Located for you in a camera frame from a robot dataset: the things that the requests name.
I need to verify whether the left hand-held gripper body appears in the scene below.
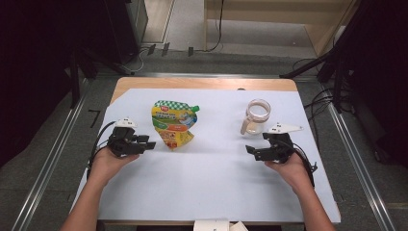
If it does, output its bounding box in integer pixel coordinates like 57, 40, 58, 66
107, 117, 143, 158

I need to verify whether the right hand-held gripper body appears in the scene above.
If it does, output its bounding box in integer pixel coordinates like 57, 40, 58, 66
263, 123, 304, 164

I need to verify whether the clear jar with hinged lid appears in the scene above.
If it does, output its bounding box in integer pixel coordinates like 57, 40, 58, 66
240, 98, 272, 136

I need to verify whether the yellow green spouted pouch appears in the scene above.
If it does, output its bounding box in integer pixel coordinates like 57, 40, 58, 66
151, 99, 200, 151

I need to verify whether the person's right hand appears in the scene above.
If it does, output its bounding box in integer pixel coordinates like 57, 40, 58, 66
264, 153, 314, 194

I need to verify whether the person's left hand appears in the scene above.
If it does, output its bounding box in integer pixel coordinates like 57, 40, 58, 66
90, 145, 140, 185

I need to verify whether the white card piece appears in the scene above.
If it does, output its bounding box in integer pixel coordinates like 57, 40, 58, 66
229, 220, 249, 231

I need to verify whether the white paper box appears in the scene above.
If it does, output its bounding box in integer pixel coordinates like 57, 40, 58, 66
192, 218, 231, 231

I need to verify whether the black stand with long leg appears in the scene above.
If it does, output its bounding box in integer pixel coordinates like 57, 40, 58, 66
278, 0, 370, 114

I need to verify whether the black cabinet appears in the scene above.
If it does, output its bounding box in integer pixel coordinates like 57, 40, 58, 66
104, 0, 149, 64

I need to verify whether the wooden shelf unit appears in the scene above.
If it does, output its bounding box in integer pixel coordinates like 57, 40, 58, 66
203, 0, 358, 58

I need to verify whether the bundle of black floor cables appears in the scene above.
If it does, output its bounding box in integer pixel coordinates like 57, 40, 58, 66
292, 57, 342, 143

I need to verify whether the white floor cable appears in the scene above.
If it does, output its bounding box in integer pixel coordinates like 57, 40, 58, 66
123, 47, 146, 73

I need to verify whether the metal floor rail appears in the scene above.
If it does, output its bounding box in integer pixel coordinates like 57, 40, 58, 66
11, 94, 89, 231
326, 102, 398, 231

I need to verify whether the thin black hanging cable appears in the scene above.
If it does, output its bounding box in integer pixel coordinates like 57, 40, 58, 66
195, 0, 225, 54

